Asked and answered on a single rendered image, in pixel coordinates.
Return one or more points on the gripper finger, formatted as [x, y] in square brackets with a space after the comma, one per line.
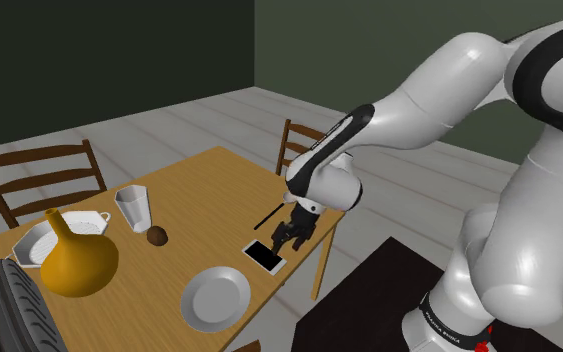
[303, 240]
[278, 241]

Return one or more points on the black pen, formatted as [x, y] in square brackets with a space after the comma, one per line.
[269, 217]

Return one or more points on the white phone with black screen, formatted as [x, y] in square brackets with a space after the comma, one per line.
[261, 254]

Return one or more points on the brown round fruit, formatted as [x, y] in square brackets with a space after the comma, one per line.
[157, 236]

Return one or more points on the yellow gourd-shaped vase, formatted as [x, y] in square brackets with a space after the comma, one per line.
[78, 265]

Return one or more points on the white faceted cup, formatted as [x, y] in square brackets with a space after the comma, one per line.
[134, 209]

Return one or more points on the white colander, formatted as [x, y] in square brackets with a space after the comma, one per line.
[32, 244]

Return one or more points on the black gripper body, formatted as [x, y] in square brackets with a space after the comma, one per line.
[301, 220]

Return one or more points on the dark wooden ladder-back chair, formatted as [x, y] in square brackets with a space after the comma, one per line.
[294, 130]
[249, 347]
[42, 155]

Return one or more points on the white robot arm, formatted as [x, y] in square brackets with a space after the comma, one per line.
[456, 92]

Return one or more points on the wooden dining table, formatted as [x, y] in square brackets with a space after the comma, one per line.
[203, 195]

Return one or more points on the dark robot stand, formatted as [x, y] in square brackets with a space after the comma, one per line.
[359, 302]

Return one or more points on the grey plate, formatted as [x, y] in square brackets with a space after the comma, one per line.
[215, 300]

